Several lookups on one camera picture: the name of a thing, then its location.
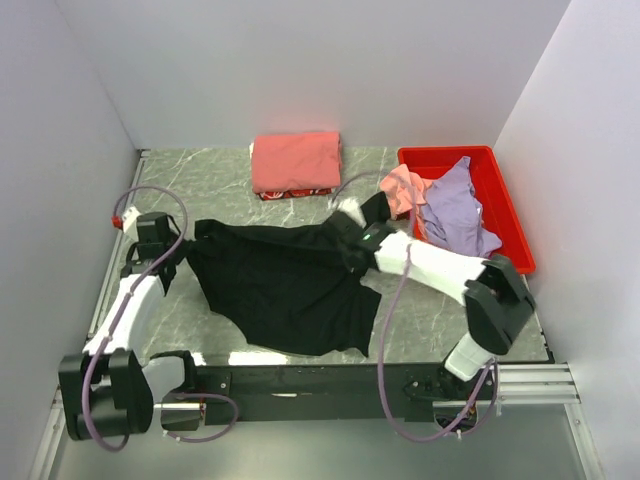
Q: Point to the black t shirt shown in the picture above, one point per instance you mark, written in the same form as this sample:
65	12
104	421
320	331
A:
286	289

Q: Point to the aluminium frame rail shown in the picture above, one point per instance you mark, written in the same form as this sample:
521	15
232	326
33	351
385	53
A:
545	383

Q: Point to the crumpled salmon t shirt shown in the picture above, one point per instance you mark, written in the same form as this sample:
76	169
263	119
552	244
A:
406	192

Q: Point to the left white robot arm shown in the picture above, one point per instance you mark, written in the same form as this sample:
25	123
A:
105	388

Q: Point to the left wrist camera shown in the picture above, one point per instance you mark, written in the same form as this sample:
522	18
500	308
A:
144	228

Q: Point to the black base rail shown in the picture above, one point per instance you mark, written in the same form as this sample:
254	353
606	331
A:
308	408

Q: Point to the red plastic bin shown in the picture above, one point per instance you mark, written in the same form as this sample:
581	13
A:
499	213

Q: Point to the folded pink t shirt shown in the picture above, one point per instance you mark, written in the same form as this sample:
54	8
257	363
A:
286	162

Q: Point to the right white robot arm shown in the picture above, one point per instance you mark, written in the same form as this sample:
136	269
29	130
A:
497	302

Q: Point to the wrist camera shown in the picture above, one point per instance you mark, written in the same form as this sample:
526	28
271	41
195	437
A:
144	228
350	207

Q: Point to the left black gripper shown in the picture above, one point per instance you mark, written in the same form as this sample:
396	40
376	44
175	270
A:
181	251

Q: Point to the crumpled lavender t shirt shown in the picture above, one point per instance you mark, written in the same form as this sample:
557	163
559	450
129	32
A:
453	216

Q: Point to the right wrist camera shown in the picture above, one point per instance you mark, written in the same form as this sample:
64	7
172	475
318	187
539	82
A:
350	207

